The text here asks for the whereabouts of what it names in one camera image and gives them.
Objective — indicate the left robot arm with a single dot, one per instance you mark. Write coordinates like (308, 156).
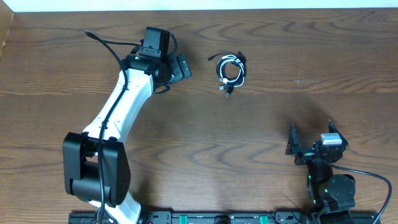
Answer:
(96, 168)

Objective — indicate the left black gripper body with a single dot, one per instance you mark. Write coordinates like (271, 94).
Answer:
(173, 71)

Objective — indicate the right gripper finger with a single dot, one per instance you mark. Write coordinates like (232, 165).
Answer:
(293, 142)
(332, 128)

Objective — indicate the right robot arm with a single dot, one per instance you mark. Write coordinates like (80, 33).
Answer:
(331, 193)

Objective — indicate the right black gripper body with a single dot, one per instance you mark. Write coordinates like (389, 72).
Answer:
(305, 155)

